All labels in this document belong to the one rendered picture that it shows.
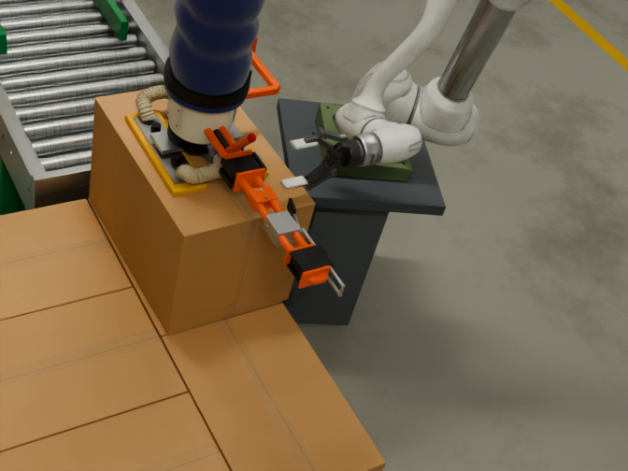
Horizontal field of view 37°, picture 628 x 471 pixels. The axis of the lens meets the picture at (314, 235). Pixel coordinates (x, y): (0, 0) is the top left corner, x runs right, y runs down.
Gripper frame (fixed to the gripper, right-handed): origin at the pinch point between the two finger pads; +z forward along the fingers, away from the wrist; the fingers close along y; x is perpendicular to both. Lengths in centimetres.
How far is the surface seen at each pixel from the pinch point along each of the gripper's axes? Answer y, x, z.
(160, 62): 50, 116, -17
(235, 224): 13.3, -4.5, 16.2
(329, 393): 53, -39, -3
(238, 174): -3.0, -2.6, 17.3
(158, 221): 20.1, 9.1, 31.7
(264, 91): -0.9, 29.8, -7.4
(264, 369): 53, -25, 11
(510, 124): 108, 103, -210
